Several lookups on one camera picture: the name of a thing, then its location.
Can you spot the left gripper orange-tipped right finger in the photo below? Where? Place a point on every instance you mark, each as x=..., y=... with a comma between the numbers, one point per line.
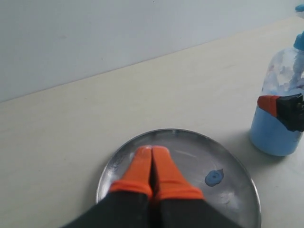
x=180, y=204

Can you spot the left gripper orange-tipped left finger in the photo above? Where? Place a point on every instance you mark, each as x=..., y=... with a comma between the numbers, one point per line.
x=126, y=205

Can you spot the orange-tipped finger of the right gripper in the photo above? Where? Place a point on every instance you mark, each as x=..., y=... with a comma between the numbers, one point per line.
x=289, y=110

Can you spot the blue soap pump bottle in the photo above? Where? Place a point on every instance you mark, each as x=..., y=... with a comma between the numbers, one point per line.
x=278, y=122

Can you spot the blue soap blob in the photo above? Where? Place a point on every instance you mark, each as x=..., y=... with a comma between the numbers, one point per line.
x=214, y=177

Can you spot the round steel plate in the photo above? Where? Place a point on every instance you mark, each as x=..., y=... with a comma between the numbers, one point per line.
x=205, y=163

